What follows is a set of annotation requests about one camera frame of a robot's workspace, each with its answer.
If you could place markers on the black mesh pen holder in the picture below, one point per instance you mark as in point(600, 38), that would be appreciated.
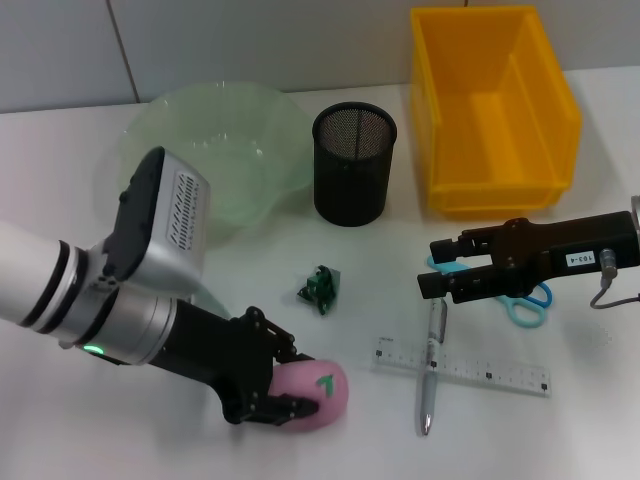
point(350, 180)

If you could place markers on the yellow plastic bin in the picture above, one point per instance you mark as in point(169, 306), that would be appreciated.
point(500, 125)

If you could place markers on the pink toy peach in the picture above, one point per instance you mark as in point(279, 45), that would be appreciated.
point(330, 405)

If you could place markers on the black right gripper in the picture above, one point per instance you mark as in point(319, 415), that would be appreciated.
point(550, 255)

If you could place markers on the green glass fruit bowl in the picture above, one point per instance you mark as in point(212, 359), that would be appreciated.
point(240, 140)

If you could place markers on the silver grey pen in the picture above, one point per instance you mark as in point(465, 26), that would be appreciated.
point(430, 390)

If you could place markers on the blue scissors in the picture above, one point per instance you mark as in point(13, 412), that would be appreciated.
point(525, 312)

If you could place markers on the clear plastic ruler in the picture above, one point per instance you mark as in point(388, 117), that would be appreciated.
point(475, 370)

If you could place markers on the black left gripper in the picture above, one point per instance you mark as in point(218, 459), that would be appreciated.
point(215, 350)

